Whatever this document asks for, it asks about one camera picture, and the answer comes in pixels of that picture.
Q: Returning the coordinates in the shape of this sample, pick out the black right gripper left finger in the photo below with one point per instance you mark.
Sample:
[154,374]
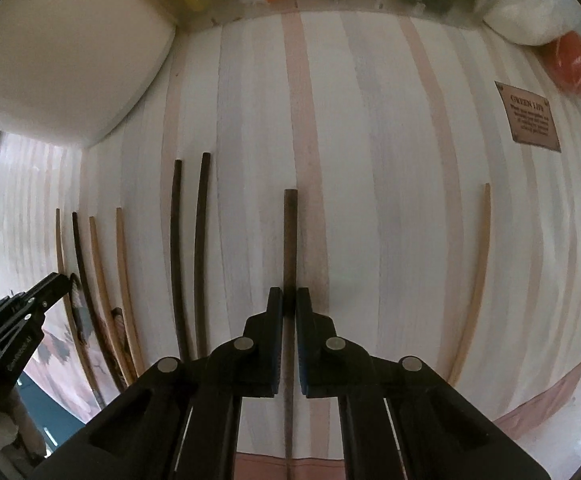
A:
[248,366]

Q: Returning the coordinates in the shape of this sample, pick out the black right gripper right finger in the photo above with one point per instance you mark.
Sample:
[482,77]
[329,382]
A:
[332,367]

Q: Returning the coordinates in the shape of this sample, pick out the dark brown chopstick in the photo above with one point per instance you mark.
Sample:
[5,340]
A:
[289,285]

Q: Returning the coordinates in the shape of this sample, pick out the light wooden chopstick leftmost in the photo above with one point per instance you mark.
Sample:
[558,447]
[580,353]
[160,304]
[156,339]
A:
[75,333]

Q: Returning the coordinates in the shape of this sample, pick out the light wooden chopstick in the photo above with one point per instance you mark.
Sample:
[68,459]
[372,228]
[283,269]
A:
[478,291]
[110,325]
[75,333]
[136,352]

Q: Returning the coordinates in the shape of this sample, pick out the dark patterned chopstick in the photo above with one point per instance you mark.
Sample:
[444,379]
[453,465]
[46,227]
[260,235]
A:
[96,321]

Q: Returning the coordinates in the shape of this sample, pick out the black chopstick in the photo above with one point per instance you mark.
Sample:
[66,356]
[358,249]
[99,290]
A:
[177,287]
[200,257]

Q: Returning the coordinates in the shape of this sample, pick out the light wooden chopstick right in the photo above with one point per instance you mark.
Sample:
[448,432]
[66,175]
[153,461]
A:
[478,291]

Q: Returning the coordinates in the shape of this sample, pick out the brown label on mat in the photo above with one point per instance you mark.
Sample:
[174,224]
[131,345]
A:
[530,117]

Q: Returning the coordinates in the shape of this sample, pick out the orange red bagged fruit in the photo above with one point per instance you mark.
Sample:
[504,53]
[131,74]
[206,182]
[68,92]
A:
[561,58]

